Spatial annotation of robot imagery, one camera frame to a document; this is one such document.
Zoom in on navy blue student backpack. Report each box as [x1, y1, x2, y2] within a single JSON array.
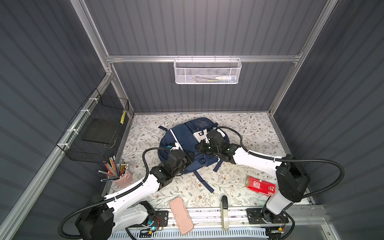
[[159, 118, 223, 193]]

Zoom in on coloured pencils cup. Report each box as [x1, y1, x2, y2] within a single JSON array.
[[98, 156, 133, 188]]

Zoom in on black wire wall basket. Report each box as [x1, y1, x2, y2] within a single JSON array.
[[57, 91, 130, 164]]

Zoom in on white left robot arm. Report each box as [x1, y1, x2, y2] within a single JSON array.
[[58, 147, 193, 240]]

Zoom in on white wire mesh basket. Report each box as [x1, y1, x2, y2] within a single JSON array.
[[173, 57, 242, 85]]

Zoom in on floral table mat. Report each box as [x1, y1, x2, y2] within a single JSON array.
[[122, 113, 286, 209]]

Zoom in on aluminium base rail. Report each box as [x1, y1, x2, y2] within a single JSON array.
[[86, 205, 328, 232]]

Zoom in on yellow ruler in basket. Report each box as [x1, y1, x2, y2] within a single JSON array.
[[120, 110, 126, 125]]

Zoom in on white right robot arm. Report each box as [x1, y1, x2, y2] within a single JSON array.
[[193, 127, 345, 224]]

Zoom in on black notebook in basket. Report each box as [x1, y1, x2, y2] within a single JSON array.
[[82, 119, 119, 144]]

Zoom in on red card box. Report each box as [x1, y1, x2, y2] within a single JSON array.
[[245, 176, 276, 196]]

